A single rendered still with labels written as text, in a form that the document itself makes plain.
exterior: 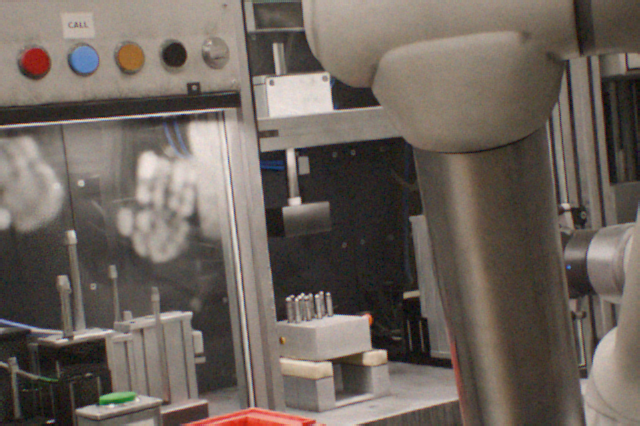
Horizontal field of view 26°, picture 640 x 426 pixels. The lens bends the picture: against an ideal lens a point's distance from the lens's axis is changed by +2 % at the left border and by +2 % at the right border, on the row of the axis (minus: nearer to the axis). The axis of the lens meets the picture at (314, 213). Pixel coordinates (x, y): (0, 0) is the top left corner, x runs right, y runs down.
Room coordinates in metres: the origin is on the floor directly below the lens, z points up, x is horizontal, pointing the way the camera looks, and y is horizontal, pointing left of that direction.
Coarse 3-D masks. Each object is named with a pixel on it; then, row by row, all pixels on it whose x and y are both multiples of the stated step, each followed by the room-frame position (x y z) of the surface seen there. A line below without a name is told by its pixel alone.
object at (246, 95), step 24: (240, 24) 1.75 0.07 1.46; (240, 48) 1.75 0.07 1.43; (240, 72) 1.75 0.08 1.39; (240, 168) 1.74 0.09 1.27; (240, 192) 1.74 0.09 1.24; (240, 216) 1.73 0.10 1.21; (264, 216) 1.75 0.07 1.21; (240, 240) 1.73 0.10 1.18; (264, 240) 1.75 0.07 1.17; (264, 264) 1.75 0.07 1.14; (264, 288) 1.75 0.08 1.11; (264, 384) 1.74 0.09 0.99; (264, 408) 1.74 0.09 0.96
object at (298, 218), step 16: (288, 160) 2.02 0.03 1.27; (288, 176) 2.03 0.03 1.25; (288, 192) 2.03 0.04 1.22; (272, 208) 2.01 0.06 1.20; (288, 208) 1.99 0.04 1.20; (304, 208) 2.01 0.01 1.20; (320, 208) 2.02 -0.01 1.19; (272, 224) 2.01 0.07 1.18; (288, 224) 1.99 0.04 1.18; (304, 224) 2.01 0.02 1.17; (320, 224) 2.02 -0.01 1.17
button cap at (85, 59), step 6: (78, 48) 1.60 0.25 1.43; (84, 48) 1.61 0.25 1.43; (90, 48) 1.61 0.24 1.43; (72, 54) 1.60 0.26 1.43; (78, 54) 1.60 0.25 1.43; (84, 54) 1.61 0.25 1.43; (90, 54) 1.61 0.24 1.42; (96, 54) 1.62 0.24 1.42; (72, 60) 1.60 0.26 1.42; (78, 60) 1.60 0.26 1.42; (84, 60) 1.61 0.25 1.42; (90, 60) 1.61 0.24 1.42; (96, 60) 1.62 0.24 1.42; (78, 66) 1.60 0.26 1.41; (84, 66) 1.61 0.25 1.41; (90, 66) 1.61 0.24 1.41
